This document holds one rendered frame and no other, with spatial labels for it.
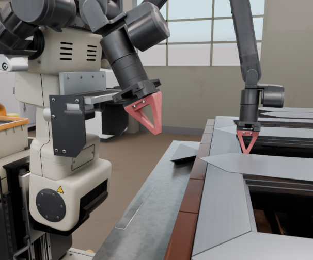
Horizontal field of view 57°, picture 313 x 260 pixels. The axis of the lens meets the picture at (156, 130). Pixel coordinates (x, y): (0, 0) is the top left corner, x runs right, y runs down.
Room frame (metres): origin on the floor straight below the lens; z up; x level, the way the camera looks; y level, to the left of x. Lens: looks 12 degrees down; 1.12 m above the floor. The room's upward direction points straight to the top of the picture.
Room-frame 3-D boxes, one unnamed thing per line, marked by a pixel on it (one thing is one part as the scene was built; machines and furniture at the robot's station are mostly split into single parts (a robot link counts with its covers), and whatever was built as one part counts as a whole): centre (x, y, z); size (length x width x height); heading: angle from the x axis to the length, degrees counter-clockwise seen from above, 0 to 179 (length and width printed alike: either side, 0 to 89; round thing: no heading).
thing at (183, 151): (1.36, -0.16, 0.70); 0.39 x 0.12 x 0.04; 167
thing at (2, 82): (5.10, 2.53, 0.78); 0.87 x 0.71 x 1.55; 71
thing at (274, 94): (0.91, -0.34, 1.05); 0.12 x 0.09 x 0.12; 73
